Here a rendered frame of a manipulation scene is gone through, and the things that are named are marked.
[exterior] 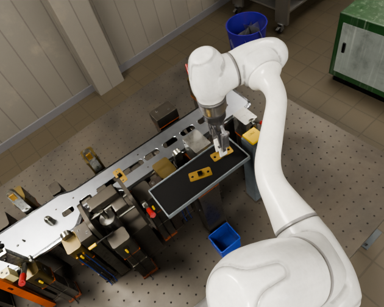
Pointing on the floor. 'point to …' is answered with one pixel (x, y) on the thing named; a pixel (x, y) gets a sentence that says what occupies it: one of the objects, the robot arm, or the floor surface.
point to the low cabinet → (367, 49)
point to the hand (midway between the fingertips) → (220, 147)
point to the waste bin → (245, 28)
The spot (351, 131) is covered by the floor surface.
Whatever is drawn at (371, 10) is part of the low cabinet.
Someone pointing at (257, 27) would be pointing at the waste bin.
